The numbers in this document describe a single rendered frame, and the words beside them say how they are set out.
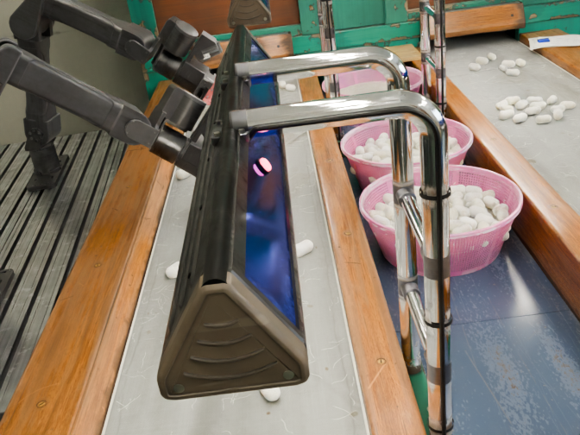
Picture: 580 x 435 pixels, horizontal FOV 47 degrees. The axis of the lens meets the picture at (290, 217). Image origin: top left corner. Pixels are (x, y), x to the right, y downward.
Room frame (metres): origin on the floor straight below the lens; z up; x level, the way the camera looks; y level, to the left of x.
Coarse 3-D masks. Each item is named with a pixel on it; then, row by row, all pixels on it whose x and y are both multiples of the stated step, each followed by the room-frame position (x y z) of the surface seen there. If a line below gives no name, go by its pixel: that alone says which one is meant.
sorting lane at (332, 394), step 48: (288, 96) 1.77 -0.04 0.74; (288, 144) 1.41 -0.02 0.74; (192, 192) 1.22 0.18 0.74; (144, 288) 0.88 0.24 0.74; (336, 288) 0.81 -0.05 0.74; (144, 336) 0.76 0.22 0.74; (336, 336) 0.70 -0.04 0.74; (144, 384) 0.66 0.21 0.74; (336, 384) 0.61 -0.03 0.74; (144, 432) 0.58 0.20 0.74; (192, 432) 0.57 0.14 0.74; (240, 432) 0.56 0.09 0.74; (288, 432) 0.55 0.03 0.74; (336, 432) 0.54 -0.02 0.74
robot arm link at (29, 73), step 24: (0, 48) 1.04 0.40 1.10; (0, 72) 1.03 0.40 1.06; (24, 72) 1.05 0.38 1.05; (48, 72) 1.07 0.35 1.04; (48, 96) 1.07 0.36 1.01; (72, 96) 1.08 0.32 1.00; (96, 96) 1.10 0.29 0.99; (96, 120) 1.09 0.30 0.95; (120, 120) 1.10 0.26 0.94; (144, 120) 1.11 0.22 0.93
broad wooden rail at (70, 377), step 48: (144, 192) 1.19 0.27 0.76; (96, 240) 1.02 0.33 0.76; (144, 240) 1.02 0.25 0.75; (96, 288) 0.86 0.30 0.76; (48, 336) 0.76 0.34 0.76; (96, 336) 0.74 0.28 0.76; (48, 384) 0.65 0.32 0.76; (96, 384) 0.65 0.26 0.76; (0, 432) 0.58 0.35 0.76; (48, 432) 0.57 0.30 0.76; (96, 432) 0.58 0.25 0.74
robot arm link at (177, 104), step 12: (168, 96) 1.16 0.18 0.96; (180, 96) 1.16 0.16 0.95; (192, 96) 1.16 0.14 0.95; (156, 108) 1.17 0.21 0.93; (168, 108) 1.15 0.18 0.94; (180, 108) 1.15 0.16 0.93; (192, 108) 1.15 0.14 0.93; (204, 108) 1.17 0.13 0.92; (132, 120) 1.10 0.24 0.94; (156, 120) 1.14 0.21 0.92; (180, 120) 1.14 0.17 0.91; (192, 120) 1.15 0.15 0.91; (132, 132) 1.10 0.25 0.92; (144, 132) 1.11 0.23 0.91; (156, 132) 1.12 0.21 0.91; (144, 144) 1.11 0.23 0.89
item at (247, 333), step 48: (240, 48) 0.76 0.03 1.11; (240, 96) 0.59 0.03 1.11; (240, 144) 0.47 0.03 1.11; (240, 192) 0.39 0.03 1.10; (288, 192) 0.48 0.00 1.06; (192, 240) 0.38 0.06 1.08; (240, 240) 0.33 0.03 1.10; (288, 240) 0.40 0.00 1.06; (192, 288) 0.30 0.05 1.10; (240, 288) 0.28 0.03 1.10; (288, 288) 0.33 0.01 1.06; (192, 336) 0.28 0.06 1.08; (240, 336) 0.28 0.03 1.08; (288, 336) 0.28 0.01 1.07; (192, 384) 0.28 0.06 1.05; (240, 384) 0.28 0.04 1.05; (288, 384) 0.27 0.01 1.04
